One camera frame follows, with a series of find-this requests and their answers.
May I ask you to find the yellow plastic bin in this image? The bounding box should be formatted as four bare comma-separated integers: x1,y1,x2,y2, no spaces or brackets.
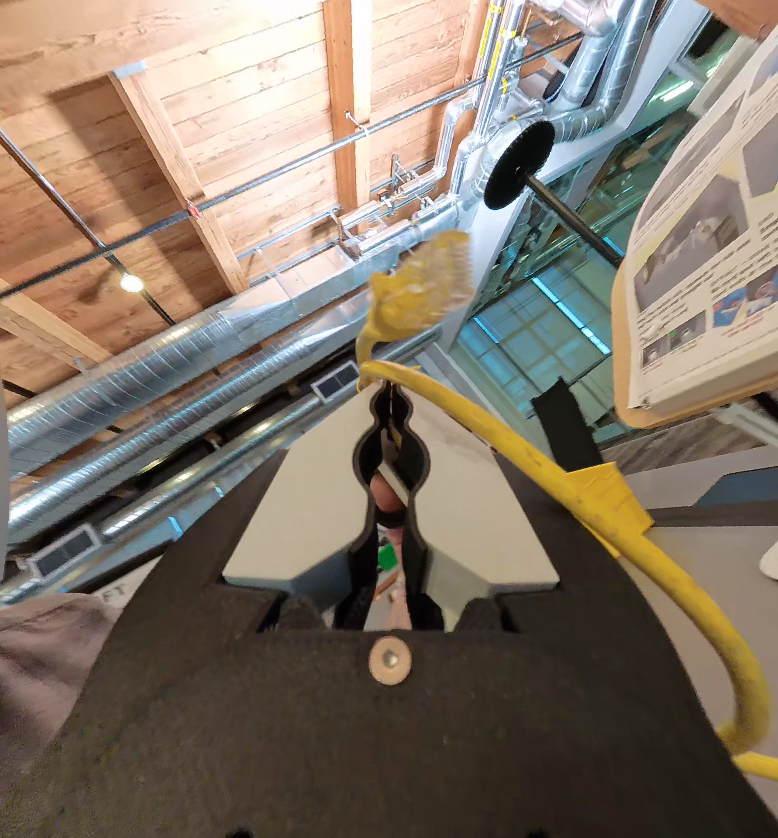
569,461,655,557

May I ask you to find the black framed marker sign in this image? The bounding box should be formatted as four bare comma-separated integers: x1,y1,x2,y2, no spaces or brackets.
94,560,164,613

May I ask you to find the wooden board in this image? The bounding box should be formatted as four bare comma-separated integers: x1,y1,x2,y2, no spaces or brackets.
610,0,778,431

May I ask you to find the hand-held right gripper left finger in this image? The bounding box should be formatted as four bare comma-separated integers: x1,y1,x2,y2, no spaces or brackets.
220,381,390,631

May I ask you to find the black pole stand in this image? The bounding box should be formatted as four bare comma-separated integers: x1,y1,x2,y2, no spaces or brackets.
482,118,627,267

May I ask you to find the person's left hand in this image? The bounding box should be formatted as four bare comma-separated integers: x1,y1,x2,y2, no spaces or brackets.
371,474,410,515

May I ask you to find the large silver ventilation duct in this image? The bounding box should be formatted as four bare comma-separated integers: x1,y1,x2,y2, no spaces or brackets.
6,288,377,485

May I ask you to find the yellow ethernet cable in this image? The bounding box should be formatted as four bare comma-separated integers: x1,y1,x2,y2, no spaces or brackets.
355,229,778,788

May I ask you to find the bent silver ventilation duct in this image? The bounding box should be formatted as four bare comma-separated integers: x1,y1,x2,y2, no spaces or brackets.
441,0,665,197

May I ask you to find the air vent grille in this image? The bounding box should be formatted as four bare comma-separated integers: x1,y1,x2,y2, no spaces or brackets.
28,522,103,580
310,365,364,402

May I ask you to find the instruction sheet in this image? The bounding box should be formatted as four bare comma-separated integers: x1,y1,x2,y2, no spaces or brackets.
627,20,778,410

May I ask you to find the black office chair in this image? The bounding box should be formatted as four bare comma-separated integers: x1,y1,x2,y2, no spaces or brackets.
532,378,605,474

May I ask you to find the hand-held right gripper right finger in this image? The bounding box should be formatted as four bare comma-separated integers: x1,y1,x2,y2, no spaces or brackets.
391,385,561,632

